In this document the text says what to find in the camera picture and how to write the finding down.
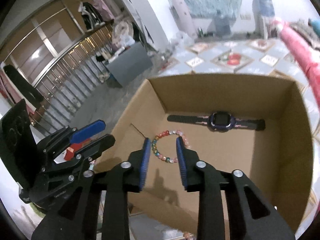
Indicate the empty clear water bottle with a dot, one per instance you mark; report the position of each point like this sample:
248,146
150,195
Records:
222,25

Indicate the pink strap smart watch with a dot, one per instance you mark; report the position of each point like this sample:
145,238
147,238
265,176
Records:
220,122

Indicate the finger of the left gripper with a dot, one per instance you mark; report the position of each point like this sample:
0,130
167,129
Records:
80,135
95,148

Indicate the hanging clothes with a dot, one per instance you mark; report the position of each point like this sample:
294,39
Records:
98,12

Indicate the red gift box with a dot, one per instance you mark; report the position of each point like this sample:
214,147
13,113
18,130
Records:
71,150

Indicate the brown cardboard box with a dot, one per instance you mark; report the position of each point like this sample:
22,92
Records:
279,160

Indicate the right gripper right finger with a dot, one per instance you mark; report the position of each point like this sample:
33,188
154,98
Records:
187,160

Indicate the blue water jug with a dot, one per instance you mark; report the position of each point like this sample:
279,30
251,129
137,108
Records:
263,11

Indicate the pink cylinder roll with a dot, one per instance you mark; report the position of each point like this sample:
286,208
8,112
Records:
184,19

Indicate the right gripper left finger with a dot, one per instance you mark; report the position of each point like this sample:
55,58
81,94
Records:
139,161

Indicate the pink floral blanket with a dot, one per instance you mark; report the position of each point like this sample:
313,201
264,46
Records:
304,56

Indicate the grey storage box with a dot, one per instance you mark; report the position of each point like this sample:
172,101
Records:
130,64

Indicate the metal stair railing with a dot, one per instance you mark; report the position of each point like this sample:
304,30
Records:
64,81

